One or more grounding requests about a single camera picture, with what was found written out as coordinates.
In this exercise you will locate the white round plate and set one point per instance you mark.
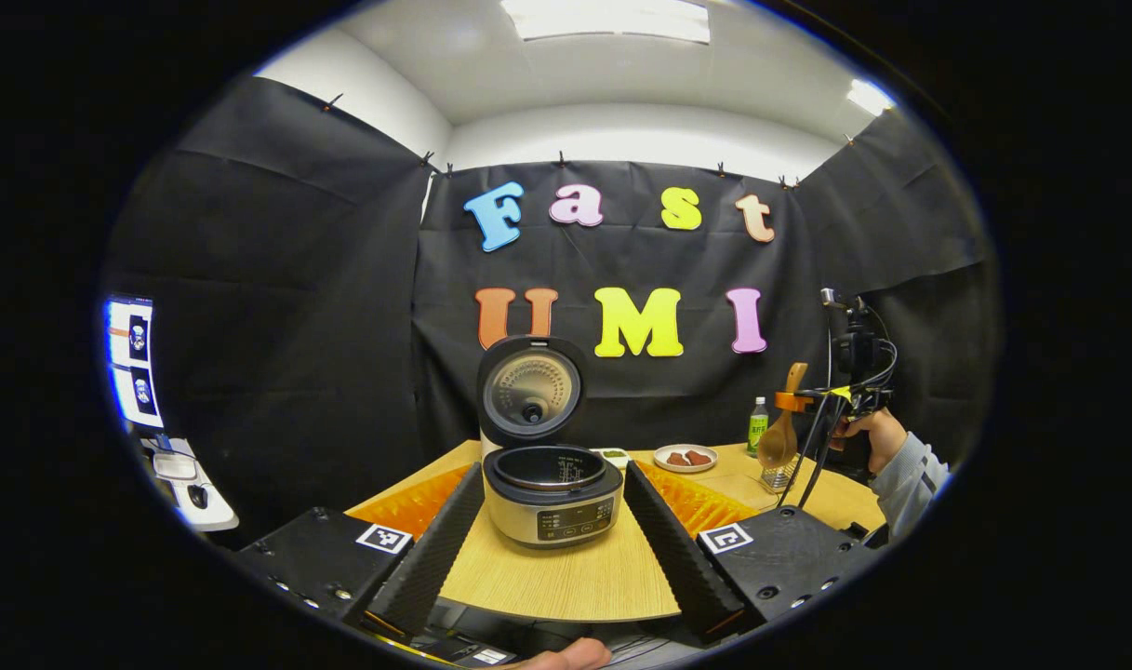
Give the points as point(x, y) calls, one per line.
point(685, 469)

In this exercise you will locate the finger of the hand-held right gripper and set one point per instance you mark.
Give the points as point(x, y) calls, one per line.
point(798, 402)

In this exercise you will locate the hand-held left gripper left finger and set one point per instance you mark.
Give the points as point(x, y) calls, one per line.
point(435, 549)

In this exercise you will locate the clear chopstick holder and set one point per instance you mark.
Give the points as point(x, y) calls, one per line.
point(778, 479)

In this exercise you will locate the green tea bottle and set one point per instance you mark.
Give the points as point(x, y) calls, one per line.
point(757, 433)

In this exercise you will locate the wooden spoon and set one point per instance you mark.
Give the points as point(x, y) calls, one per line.
point(778, 442)

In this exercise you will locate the white side desk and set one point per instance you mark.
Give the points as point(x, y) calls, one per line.
point(207, 512)

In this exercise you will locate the black computer mouse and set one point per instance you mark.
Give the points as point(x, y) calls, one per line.
point(197, 496)

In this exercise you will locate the ceiling light panel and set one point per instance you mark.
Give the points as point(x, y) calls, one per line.
point(607, 19)

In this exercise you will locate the brown meat piece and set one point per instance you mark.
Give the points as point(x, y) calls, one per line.
point(699, 458)
point(677, 459)

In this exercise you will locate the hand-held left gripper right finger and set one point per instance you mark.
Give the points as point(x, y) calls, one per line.
point(672, 549)

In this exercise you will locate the computer monitor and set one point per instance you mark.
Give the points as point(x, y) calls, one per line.
point(133, 363)

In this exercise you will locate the small ceiling light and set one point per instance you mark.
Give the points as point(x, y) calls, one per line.
point(870, 96)

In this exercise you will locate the black silver rice cooker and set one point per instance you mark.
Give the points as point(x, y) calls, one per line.
point(547, 516)

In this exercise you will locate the white divided dish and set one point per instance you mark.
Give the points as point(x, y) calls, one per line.
point(614, 455)

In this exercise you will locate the black backdrop cloth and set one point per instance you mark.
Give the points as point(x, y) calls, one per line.
point(296, 326)

